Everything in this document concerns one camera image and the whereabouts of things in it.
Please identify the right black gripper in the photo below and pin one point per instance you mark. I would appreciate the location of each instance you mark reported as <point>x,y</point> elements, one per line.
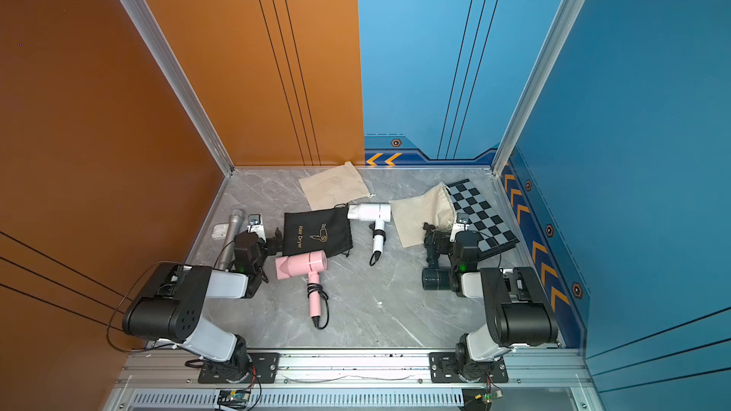
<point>444,238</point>

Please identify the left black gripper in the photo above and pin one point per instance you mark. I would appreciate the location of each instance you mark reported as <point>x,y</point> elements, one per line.
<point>270,244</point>

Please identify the pink hair dryer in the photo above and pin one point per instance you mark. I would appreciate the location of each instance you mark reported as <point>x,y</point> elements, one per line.
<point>310,265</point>

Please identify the black drawstring dryer bag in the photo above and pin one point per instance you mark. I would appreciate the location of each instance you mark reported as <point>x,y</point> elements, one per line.
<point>325,230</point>

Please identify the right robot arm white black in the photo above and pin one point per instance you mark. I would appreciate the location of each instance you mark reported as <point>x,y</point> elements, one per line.
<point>517,312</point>

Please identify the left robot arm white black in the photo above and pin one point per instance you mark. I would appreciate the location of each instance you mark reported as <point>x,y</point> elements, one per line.
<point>169,308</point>

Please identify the dark green hair dryer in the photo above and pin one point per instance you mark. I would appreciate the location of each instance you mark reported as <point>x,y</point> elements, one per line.
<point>434,279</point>

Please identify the silver grey hair tool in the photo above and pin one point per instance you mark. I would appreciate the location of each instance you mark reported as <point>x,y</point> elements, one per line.
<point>235,223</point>

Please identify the white hair dryer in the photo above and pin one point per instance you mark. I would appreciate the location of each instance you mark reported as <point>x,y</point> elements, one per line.
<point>377,215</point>

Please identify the beige cloth bag right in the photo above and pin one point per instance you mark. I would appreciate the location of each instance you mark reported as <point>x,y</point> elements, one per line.
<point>434,207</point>

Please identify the beige cloth bag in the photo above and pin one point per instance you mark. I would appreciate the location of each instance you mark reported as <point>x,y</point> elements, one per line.
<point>434,207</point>
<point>333,187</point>

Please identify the black white checkerboard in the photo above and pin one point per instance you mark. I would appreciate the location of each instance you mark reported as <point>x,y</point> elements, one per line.
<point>496,236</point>

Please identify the beige cloth bag rear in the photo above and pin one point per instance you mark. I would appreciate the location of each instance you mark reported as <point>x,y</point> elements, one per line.
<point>333,187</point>

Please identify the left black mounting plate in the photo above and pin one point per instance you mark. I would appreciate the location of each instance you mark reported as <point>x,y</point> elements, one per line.
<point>253,368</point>

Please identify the black mounting plate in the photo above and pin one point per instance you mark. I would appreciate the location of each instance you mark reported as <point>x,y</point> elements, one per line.
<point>253,368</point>
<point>447,368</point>

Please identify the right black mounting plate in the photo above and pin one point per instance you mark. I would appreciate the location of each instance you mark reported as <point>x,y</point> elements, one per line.
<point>447,368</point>

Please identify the left green circuit board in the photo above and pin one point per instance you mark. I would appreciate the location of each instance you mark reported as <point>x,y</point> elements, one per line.
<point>233,399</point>

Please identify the green circuit board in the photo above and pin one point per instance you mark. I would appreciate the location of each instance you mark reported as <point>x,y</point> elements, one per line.
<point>233,399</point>
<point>480,399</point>

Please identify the right green circuit board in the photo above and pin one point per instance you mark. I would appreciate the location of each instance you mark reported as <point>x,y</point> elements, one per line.
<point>480,399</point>

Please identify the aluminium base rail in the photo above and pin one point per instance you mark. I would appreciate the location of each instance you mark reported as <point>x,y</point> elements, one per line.
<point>362,379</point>

